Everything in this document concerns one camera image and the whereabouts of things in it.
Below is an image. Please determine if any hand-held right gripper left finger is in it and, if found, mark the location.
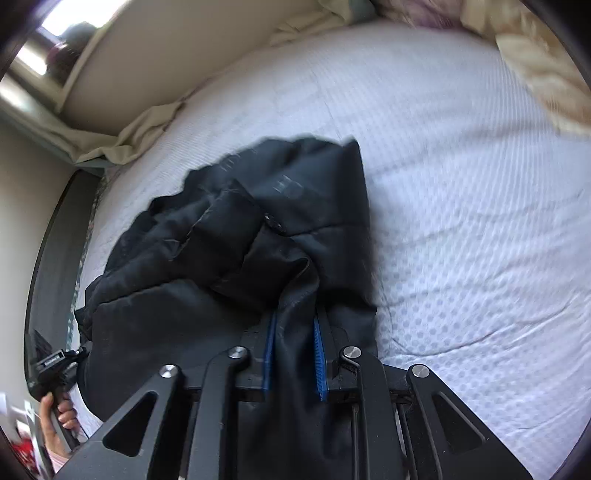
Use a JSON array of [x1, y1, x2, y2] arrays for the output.
[[55, 314, 279, 480]]

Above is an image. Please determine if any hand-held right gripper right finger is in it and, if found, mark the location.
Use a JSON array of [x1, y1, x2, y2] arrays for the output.
[[314, 318, 533, 480]]

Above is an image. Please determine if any dark navy buttoned jacket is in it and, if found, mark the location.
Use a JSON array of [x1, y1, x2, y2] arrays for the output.
[[74, 135, 382, 480]]

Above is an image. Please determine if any person's left hand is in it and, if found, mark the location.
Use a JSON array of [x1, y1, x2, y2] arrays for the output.
[[38, 394, 78, 460]]

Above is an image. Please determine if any bed with white quilted cover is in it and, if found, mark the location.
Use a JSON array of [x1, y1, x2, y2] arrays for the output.
[[69, 21, 591, 480]]

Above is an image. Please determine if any blue-grey curtain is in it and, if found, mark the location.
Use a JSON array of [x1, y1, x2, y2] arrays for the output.
[[0, 95, 107, 180]]

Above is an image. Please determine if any beige curtain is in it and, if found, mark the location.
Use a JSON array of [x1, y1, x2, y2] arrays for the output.
[[44, 99, 188, 166], [270, 0, 377, 48]]

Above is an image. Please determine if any dark glass jar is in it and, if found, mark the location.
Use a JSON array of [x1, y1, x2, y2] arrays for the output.
[[45, 22, 92, 88]]

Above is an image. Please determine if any cream blanket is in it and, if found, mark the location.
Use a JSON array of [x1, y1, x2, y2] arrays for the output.
[[459, 0, 591, 136]]

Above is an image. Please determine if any floral folded blanket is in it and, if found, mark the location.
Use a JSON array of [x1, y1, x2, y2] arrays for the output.
[[372, 0, 465, 25]]

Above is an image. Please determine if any dark bed frame board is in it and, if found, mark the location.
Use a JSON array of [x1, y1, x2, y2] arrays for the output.
[[24, 170, 105, 370]]

